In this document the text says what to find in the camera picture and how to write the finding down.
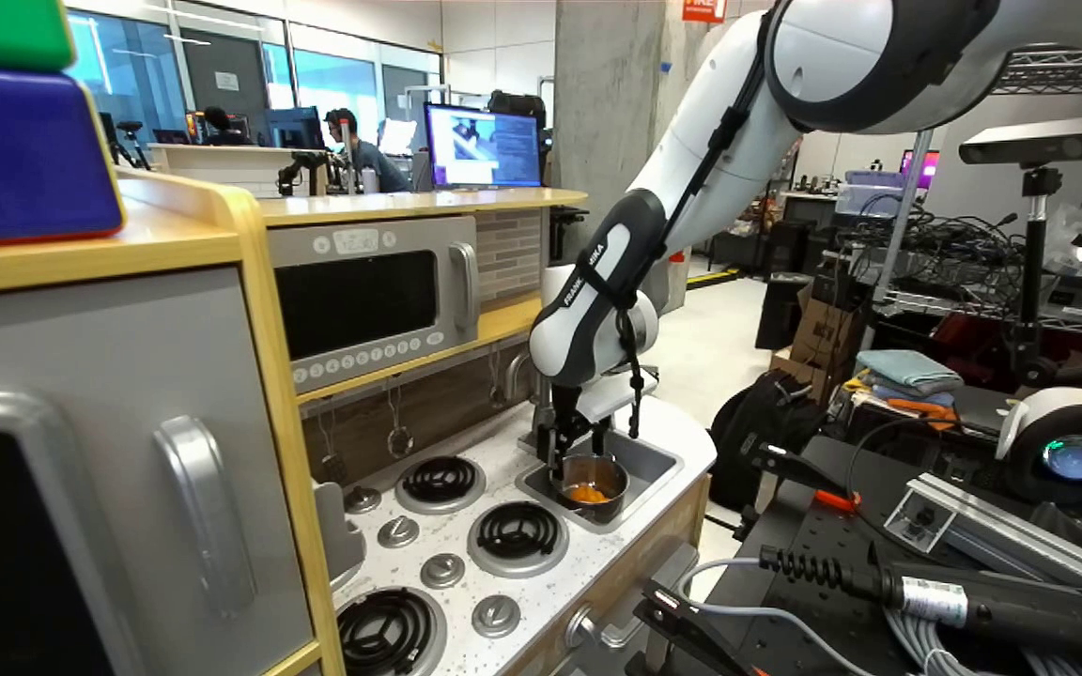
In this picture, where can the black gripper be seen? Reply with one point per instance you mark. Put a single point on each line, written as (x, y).
(558, 412)

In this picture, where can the small orange toy food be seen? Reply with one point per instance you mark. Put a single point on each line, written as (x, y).
(589, 493)

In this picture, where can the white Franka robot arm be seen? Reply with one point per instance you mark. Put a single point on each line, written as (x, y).
(714, 137)

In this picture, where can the small steel pot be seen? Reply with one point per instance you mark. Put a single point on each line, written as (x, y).
(617, 475)

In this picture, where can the grey sink basin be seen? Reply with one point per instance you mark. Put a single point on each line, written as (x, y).
(649, 465)

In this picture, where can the grey toy faucet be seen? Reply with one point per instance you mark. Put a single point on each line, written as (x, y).
(514, 377)

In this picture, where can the black coil stove burner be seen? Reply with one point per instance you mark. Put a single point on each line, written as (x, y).
(423, 475)
(518, 531)
(386, 631)

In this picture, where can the wooden toy play kitchen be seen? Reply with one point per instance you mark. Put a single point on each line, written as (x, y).
(565, 576)

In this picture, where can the black backpack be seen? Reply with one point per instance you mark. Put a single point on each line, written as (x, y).
(753, 438)

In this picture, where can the grey stove knob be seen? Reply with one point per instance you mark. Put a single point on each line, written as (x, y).
(493, 612)
(444, 571)
(364, 501)
(400, 531)

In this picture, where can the silver toy microwave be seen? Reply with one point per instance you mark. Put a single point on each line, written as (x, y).
(354, 302)

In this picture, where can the brown cardboard box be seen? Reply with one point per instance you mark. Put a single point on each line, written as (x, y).
(823, 336)

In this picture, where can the monitor with blue screen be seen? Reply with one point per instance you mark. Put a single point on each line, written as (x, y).
(486, 148)

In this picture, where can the teal folded cloth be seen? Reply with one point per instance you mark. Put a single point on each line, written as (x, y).
(908, 371)

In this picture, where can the seated person in dark top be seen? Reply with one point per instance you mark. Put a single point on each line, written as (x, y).
(365, 159)

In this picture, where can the translucent plastic bin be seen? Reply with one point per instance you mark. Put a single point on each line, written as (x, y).
(875, 195)

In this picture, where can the white metal pole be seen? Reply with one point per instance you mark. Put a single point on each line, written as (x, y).
(903, 213)

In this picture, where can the dark computer monitor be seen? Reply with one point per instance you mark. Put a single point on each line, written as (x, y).
(296, 128)

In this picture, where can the purple lit screen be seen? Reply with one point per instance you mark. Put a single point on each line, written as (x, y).
(922, 172)

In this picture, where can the white reception desk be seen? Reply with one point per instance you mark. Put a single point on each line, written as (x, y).
(227, 172)

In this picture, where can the grey toy oven door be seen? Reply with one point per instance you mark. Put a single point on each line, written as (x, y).
(116, 377)

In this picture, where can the black ribbed grip pole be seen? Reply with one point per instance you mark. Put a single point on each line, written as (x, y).
(1017, 612)

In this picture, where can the red wall sign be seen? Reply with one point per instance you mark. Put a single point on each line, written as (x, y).
(706, 10)

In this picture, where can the aluminium extrusion rail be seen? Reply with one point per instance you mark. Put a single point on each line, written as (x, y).
(1032, 531)

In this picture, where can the black camera stand pole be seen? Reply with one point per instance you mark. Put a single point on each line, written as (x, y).
(1034, 264)

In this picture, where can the grey camera bar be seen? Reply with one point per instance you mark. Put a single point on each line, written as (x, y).
(1044, 139)

